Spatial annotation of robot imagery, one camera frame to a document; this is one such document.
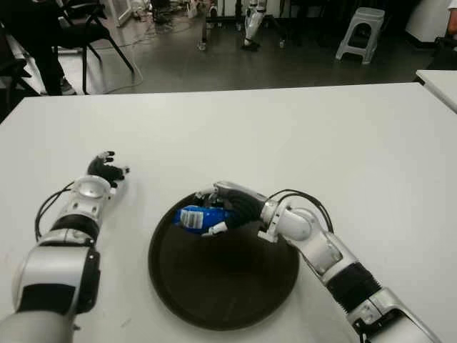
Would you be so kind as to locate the black wheeled gantry frame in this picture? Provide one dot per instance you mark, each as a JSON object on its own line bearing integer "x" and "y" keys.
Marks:
{"x": 203, "y": 32}

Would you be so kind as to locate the white framed leaning panel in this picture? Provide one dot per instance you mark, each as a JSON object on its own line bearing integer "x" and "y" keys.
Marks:
{"x": 123, "y": 18}

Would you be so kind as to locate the standing person in black trousers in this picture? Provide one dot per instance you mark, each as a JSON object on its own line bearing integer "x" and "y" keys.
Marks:
{"x": 50, "y": 60}

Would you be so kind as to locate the grey plastic stool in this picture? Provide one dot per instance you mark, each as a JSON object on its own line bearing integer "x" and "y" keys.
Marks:
{"x": 367, "y": 14}

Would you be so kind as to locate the left robot hand black silver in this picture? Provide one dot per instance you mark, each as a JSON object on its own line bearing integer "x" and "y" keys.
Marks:
{"x": 103, "y": 171}

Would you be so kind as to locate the right robot hand black silver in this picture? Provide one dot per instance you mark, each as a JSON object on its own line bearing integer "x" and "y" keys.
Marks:
{"x": 246, "y": 207}

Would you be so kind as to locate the black equipment box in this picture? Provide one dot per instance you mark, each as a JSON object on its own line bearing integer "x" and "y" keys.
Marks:
{"x": 159, "y": 9}

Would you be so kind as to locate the blue Oreo cookie packet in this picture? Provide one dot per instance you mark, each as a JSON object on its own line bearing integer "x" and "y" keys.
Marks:
{"x": 200, "y": 216}

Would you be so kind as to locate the right robot arm silver black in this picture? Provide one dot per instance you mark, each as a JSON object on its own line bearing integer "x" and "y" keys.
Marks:
{"x": 300, "y": 225}

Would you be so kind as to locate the black metal frame chair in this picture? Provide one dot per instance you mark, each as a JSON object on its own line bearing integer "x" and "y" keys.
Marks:
{"x": 85, "y": 34}

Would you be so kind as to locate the left robot arm silver black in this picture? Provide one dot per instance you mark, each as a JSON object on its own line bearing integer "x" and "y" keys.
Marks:
{"x": 57, "y": 271}

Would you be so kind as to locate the round dark brown tray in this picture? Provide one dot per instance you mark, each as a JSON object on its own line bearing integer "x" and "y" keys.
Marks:
{"x": 221, "y": 286}

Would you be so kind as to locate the small white bag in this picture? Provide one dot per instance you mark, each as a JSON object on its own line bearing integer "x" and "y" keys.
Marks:
{"x": 193, "y": 10}

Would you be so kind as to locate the white neighbouring table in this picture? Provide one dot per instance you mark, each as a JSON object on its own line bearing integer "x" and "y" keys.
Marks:
{"x": 441, "y": 82}

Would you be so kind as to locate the black chair with armrest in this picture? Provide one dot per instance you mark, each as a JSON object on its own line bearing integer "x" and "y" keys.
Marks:
{"x": 14, "y": 71}

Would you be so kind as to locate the seated person in white shirt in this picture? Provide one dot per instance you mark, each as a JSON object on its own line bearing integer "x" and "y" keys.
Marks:
{"x": 451, "y": 21}

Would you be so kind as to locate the white humanoid robot leg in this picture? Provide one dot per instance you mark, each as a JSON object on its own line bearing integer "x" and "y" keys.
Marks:
{"x": 251, "y": 23}

